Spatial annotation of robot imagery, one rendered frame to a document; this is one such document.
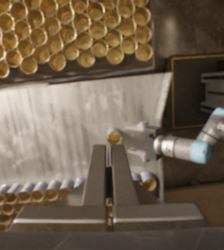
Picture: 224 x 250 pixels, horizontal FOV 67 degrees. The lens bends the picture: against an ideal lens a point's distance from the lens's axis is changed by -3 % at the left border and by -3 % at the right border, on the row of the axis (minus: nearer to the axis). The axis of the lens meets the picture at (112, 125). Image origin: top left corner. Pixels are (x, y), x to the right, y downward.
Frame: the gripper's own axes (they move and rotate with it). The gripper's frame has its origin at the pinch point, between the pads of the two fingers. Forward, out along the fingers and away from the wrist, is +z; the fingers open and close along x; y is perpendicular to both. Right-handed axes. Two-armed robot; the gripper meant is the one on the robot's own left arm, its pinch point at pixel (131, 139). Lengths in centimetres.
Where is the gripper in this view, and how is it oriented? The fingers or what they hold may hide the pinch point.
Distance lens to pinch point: 78.4
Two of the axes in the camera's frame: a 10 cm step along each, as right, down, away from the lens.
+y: -6.8, 2.4, -6.9
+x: 1.0, 9.7, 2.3
